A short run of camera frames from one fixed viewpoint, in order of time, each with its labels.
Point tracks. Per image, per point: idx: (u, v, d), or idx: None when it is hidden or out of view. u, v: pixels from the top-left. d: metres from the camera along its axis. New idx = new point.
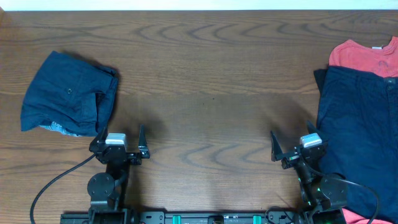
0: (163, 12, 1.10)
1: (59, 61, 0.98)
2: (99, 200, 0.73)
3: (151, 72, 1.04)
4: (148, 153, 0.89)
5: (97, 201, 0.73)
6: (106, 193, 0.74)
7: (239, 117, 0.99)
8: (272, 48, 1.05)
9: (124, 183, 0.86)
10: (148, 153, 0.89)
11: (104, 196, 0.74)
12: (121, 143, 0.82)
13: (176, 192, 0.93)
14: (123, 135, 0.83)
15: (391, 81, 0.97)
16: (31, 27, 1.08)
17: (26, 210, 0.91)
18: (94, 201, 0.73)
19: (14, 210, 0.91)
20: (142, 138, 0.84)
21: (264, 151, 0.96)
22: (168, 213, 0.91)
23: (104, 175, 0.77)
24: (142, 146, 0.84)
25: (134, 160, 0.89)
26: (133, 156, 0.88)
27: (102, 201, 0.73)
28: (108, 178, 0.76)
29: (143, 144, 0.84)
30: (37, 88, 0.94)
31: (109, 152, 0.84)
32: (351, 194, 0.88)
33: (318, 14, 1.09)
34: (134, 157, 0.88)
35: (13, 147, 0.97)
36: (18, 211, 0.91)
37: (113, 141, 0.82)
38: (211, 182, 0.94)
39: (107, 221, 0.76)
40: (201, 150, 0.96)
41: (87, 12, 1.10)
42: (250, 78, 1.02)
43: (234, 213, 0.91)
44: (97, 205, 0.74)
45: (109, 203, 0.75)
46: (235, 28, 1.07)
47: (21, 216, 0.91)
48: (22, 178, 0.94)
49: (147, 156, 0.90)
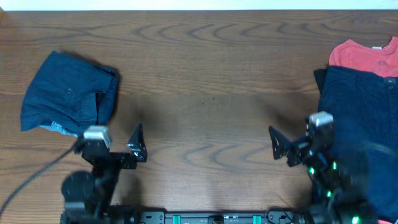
0: (163, 12, 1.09)
1: (59, 61, 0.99)
2: (76, 205, 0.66)
3: (151, 72, 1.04)
4: (143, 154, 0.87)
5: (74, 206, 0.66)
6: (84, 195, 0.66)
7: (239, 117, 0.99)
8: (272, 48, 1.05)
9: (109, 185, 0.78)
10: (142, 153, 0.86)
11: (81, 202, 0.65)
12: (100, 137, 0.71)
13: (176, 192, 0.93)
14: (104, 129, 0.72)
15: (391, 81, 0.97)
16: (31, 27, 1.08)
17: (26, 210, 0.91)
18: (71, 206, 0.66)
19: (13, 209, 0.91)
20: (133, 136, 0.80)
21: (265, 151, 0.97)
22: (168, 213, 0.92)
23: (84, 174, 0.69)
24: (131, 144, 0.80)
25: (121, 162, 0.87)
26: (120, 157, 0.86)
27: (79, 206, 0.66)
28: (86, 177, 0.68)
29: (133, 142, 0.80)
30: (37, 87, 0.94)
31: (87, 146, 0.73)
32: None
33: (318, 14, 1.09)
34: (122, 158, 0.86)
35: (12, 147, 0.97)
36: (18, 211, 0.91)
37: (92, 135, 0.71)
38: (211, 181, 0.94)
39: None
40: (201, 150, 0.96)
41: (87, 12, 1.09)
42: (250, 77, 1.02)
43: (234, 213, 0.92)
44: (74, 210, 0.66)
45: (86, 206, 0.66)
46: (235, 28, 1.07)
47: (20, 217, 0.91)
48: (21, 178, 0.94)
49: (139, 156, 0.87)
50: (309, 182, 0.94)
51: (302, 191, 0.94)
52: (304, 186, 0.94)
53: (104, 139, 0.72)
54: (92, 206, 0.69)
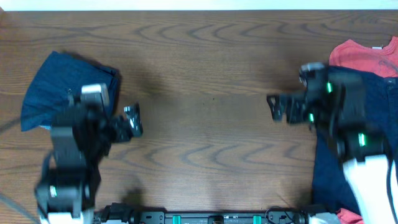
0: (163, 12, 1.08)
1: (59, 61, 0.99)
2: (66, 140, 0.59)
3: (151, 72, 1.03)
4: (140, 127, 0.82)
5: (63, 140, 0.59)
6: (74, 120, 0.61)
7: (239, 117, 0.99)
8: (273, 49, 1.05)
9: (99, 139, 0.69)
10: (137, 121, 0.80)
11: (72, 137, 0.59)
12: (97, 93, 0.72)
13: (176, 192, 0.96)
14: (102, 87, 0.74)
15: (391, 81, 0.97)
16: (30, 27, 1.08)
17: (28, 210, 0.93)
18: (60, 139, 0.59)
19: (16, 209, 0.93)
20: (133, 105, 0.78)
21: (264, 152, 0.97)
22: (168, 213, 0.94)
23: (78, 107, 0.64)
24: (127, 107, 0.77)
25: (119, 133, 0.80)
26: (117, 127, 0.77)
27: (69, 144, 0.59)
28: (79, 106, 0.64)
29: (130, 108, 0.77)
30: (38, 88, 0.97)
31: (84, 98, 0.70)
32: (351, 195, 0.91)
33: (319, 14, 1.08)
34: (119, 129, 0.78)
35: (13, 147, 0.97)
36: (20, 211, 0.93)
37: (89, 90, 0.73)
38: (211, 182, 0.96)
39: (62, 175, 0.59)
40: (201, 150, 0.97)
41: (87, 12, 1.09)
42: (250, 78, 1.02)
43: (234, 213, 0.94)
44: (63, 149, 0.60)
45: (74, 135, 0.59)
46: (235, 28, 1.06)
47: (23, 216, 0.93)
48: (22, 179, 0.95)
49: (135, 127, 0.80)
50: (309, 182, 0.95)
51: (301, 191, 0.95)
52: (303, 186, 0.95)
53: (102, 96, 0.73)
54: (82, 148, 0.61)
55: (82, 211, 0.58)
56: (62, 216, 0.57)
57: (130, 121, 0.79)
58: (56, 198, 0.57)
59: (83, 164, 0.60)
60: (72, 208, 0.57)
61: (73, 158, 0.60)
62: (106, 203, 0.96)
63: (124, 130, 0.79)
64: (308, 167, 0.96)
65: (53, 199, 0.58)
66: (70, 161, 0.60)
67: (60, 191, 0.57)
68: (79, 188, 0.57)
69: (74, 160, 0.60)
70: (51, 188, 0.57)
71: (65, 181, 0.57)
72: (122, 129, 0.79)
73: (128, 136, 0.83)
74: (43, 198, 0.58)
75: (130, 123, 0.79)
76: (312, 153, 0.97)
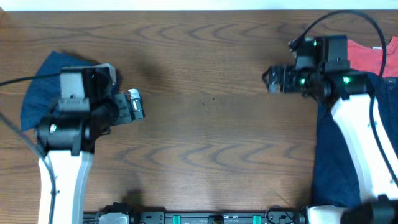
0: (163, 12, 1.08)
1: (58, 60, 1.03)
2: (74, 85, 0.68)
3: (151, 72, 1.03)
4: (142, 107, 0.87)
5: (71, 85, 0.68)
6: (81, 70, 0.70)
7: (239, 117, 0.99)
8: (273, 48, 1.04)
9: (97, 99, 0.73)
10: (140, 104, 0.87)
11: (79, 81, 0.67)
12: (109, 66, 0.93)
13: (176, 192, 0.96)
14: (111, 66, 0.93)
15: (391, 81, 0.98)
16: (31, 27, 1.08)
17: (32, 208, 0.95)
18: (69, 84, 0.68)
19: (19, 208, 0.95)
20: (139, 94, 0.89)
21: (264, 152, 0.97)
22: (168, 213, 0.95)
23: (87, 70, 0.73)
24: (131, 91, 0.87)
25: (122, 112, 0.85)
26: (122, 106, 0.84)
27: (76, 88, 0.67)
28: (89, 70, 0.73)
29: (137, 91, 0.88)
30: (38, 87, 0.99)
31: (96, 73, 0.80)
32: (351, 195, 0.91)
33: (319, 14, 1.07)
34: (123, 107, 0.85)
35: (13, 147, 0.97)
36: (24, 210, 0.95)
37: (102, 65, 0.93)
38: (211, 182, 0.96)
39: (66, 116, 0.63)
40: (201, 150, 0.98)
41: (86, 12, 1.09)
42: (249, 78, 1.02)
43: (234, 213, 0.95)
44: (70, 93, 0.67)
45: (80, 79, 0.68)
46: (236, 28, 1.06)
47: (27, 216, 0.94)
48: (24, 179, 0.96)
49: (137, 109, 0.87)
50: (309, 182, 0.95)
51: (301, 191, 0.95)
52: (303, 186, 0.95)
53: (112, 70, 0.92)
54: (86, 94, 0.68)
55: (81, 150, 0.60)
56: (62, 152, 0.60)
57: (134, 102, 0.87)
58: (56, 135, 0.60)
59: (86, 107, 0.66)
60: (72, 144, 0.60)
61: (77, 102, 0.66)
62: (106, 202, 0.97)
63: (127, 109, 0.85)
64: (308, 167, 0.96)
65: (53, 136, 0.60)
66: (74, 105, 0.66)
67: (61, 128, 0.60)
68: (78, 127, 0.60)
69: (77, 103, 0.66)
70: (52, 126, 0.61)
71: (66, 121, 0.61)
72: (125, 108, 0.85)
73: (130, 116, 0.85)
74: (43, 136, 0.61)
75: (133, 105, 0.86)
76: (312, 153, 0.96)
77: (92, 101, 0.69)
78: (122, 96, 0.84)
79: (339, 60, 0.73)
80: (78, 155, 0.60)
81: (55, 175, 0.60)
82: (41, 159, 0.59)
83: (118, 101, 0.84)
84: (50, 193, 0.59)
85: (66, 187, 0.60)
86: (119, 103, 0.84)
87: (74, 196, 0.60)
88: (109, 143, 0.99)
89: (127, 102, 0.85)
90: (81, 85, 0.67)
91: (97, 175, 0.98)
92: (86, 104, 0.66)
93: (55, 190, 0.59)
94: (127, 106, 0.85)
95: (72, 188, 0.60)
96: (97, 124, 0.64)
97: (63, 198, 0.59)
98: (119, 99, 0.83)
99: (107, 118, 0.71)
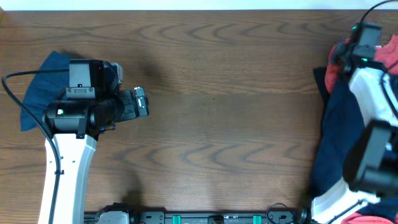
0: (163, 12, 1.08)
1: (58, 61, 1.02)
2: (81, 73, 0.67)
3: (151, 71, 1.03)
4: (147, 104, 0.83)
5: (78, 74, 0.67)
6: (94, 60, 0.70)
7: (239, 117, 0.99)
8: (272, 48, 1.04)
9: (104, 90, 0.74)
10: (145, 102, 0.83)
11: (87, 70, 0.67)
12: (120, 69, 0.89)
13: (176, 192, 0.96)
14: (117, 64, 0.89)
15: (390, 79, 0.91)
16: (30, 27, 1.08)
17: (30, 209, 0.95)
18: (76, 73, 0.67)
19: (18, 207, 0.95)
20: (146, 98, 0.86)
21: (264, 152, 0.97)
22: (168, 213, 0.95)
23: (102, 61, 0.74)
24: (137, 88, 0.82)
25: (127, 108, 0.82)
26: (126, 102, 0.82)
27: (83, 77, 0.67)
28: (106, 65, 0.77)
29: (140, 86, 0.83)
30: (37, 87, 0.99)
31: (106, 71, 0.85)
32: None
33: (319, 13, 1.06)
34: (127, 103, 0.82)
35: (12, 147, 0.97)
36: (22, 209, 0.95)
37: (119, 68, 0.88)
38: (211, 182, 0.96)
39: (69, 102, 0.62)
40: (201, 150, 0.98)
41: (87, 12, 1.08)
42: (249, 77, 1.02)
43: (234, 213, 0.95)
44: (78, 82, 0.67)
45: (91, 70, 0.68)
46: (236, 28, 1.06)
47: (24, 216, 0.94)
48: (23, 178, 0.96)
49: (142, 106, 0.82)
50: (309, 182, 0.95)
51: (301, 191, 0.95)
52: (303, 186, 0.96)
53: (120, 69, 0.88)
54: (93, 83, 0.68)
55: (86, 133, 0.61)
56: (68, 135, 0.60)
57: (138, 100, 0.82)
58: (61, 120, 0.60)
59: (92, 95, 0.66)
60: (77, 128, 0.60)
61: (84, 91, 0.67)
62: (106, 202, 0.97)
63: (132, 105, 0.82)
64: (308, 167, 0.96)
65: (60, 119, 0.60)
66: (81, 93, 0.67)
67: (68, 113, 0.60)
68: (85, 112, 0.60)
69: (84, 91, 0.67)
70: (60, 109, 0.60)
71: (73, 106, 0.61)
72: (130, 105, 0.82)
73: (135, 113, 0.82)
74: (49, 119, 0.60)
75: (137, 102, 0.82)
76: (312, 153, 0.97)
77: (99, 90, 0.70)
78: (128, 91, 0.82)
79: (367, 47, 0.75)
80: (84, 138, 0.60)
81: (60, 155, 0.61)
82: (46, 140, 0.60)
83: (122, 98, 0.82)
84: (55, 173, 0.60)
85: (70, 168, 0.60)
86: (124, 99, 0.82)
87: (77, 178, 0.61)
88: (108, 143, 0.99)
89: (132, 99, 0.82)
90: (88, 74, 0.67)
91: (96, 176, 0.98)
92: (92, 93, 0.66)
93: (60, 170, 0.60)
94: (132, 102, 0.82)
95: (76, 168, 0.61)
96: (101, 112, 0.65)
97: (66, 178, 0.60)
98: (124, 95, 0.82)
99: (111, 111, 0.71)
